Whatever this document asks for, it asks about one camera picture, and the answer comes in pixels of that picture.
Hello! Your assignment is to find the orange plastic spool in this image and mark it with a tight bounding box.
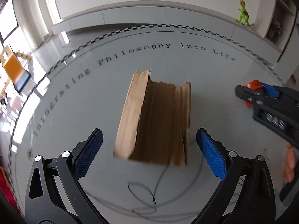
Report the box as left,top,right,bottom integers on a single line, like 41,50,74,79
245,80,264,108

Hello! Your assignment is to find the brown paper bag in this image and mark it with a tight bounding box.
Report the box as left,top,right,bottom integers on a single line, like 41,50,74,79
113,70,191,166

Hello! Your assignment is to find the person right hand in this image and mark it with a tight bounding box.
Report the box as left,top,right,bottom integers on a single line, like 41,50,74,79
282,143,297,183

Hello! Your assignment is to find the green dinosaur toy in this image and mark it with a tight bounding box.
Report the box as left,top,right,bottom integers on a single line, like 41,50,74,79
236,0,254,27

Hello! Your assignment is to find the red sofa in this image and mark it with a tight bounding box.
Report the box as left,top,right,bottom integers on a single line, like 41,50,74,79
0,167,17,207

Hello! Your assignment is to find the orange toy slide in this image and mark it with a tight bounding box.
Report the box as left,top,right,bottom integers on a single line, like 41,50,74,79
1,45,32,94

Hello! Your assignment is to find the black string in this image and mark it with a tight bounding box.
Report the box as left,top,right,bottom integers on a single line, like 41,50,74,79
86,139,211,221

